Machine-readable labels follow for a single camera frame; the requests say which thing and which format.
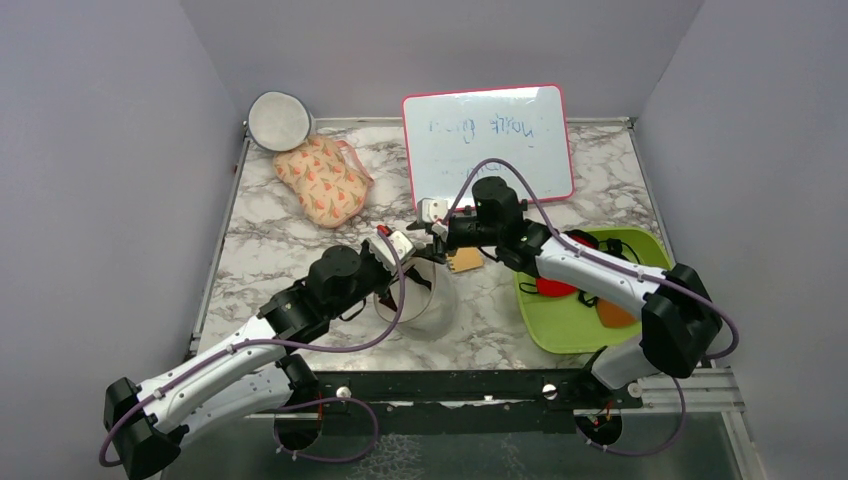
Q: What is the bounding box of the purple cable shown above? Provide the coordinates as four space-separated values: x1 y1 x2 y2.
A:
445 158 741 362
99 228 409 468

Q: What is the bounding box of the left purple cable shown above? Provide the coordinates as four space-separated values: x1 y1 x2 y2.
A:
99 228 409 468

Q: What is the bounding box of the green plastic tray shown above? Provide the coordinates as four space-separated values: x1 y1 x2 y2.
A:
513 227 671 354

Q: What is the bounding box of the pink framed whiteboard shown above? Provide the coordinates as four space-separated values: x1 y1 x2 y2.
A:
402 84 576 201

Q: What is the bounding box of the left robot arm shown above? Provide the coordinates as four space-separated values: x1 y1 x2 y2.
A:
98 232 431 479

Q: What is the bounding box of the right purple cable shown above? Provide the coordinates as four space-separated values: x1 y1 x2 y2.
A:
445 158 741 362

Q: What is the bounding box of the peach floral bra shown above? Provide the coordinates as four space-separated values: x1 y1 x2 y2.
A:
272 135 374 229

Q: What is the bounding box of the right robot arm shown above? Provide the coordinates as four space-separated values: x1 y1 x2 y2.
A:
413 176 722 407

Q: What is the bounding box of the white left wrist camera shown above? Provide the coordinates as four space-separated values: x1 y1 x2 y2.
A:
366 225 416 274

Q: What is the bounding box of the red and black bra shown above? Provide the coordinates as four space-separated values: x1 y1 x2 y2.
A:
518 229 641 308

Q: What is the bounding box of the grey rimmed mesh laundry bag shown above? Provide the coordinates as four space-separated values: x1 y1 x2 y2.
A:
246 91 315 152

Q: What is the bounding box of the black mounting rail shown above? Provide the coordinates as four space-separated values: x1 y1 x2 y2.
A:
272 368 642 436

